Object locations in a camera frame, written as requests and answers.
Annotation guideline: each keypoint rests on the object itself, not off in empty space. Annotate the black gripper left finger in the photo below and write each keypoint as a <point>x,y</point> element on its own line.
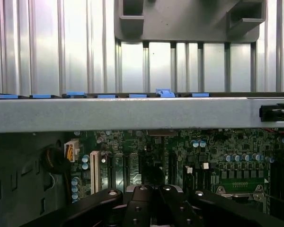
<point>85,208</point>

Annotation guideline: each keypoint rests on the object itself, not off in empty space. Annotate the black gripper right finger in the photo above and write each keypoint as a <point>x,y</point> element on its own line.
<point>217,212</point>

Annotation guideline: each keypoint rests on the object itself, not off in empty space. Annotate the CPU socket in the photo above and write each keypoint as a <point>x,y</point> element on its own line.
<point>241,186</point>

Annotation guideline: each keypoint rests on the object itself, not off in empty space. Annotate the white expansion slot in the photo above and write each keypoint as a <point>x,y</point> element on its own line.
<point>94,172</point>

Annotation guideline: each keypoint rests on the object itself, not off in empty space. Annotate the white power connector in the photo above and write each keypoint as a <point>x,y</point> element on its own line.
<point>71,151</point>

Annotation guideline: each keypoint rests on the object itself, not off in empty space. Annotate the green motherboard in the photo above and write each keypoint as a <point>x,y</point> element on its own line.
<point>203,151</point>

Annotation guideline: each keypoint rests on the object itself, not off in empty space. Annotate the grey power supply unit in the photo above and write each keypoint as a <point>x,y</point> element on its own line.
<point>19,153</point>

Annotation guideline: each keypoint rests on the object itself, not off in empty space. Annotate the open grey PC case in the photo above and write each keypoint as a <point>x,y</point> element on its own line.
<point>109,113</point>

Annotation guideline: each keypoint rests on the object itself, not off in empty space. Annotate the blue expansion card clip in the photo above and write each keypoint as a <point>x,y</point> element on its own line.
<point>137,95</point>
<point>8,96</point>
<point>40,96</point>
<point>165,93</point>
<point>200,95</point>
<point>107,96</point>
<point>76,94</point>

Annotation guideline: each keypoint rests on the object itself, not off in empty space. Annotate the black intrusion switch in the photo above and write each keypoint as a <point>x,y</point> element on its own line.
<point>274,113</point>

